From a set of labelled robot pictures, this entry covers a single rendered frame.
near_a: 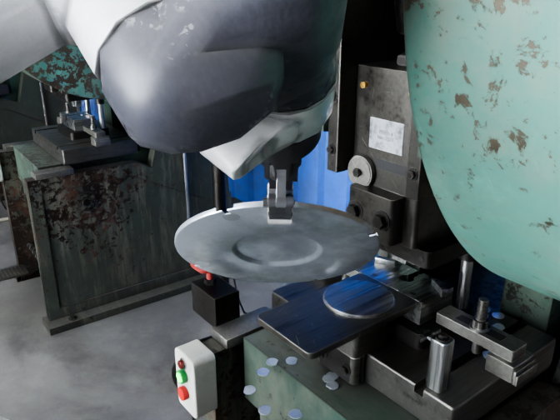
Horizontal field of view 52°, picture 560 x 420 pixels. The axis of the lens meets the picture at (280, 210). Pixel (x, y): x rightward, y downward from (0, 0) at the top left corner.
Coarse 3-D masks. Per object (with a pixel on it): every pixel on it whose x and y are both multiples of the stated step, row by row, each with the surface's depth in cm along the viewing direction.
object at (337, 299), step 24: (336, 288) 103; (360, 288) 103; (384, 288) 103; (264, 312) 96; (288, 312) 96; (312, 312) 96; (336, 312) 96; (360, 312) 95; (384, 312) 95; (288, 336) 90; (312, 336) 90; (336, 336) 90; (360, 336) 92; (384, 336) 100; (336, 360) 101; (360, 360) 97
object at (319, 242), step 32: (192, 224) 74; (224, 224) 74; (256, 224) 74; (288, 224) 74; (320, 224) 74; (352, 224) 73; (192, 256) 84; (224, 256) 84; (256, 256) 86; (288, 256) 86; (320, 256) 84; (352, 256) 84
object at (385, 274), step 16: (368, 272) 109; (384, 272) 109; (400, 272) 109; (416, 272) 110; (400, 288) 104; (416, 288) 104; (432, 288) 104; (448, 288) 104; (416, 304) 100; (432, 304) 102; (448, 304) 105; (416, 320) 101
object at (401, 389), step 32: (288, 288) 119; (320, 288) 119; (512, 320) 108; (384, 352) 98; (416, 352) 98; (544, 352) 101; (384, 384) 96; (416, 384) 91; (480, 384) 90; (416, 416) 92; (448, 416) 86; (480, 416) 92
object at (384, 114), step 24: (360, 72) 94; (384, 72) 89; (360, 96) 95; (384, 96) 91; (408, 96) 87; (360, 120) 96; (384, 120) 92; (408, 120) 88; (360, 144) 97; (384, 144) 93; (408, 144) 89; (360, 168) 97; (384, 168) 94; (360, 192) 96; (384, 192) 94; (360, 216) 97; (384, 216) 92; (408, 216) 92; (432, 216) 94; (384, 240) 94; (408, 240) 93; (432, 240) 96
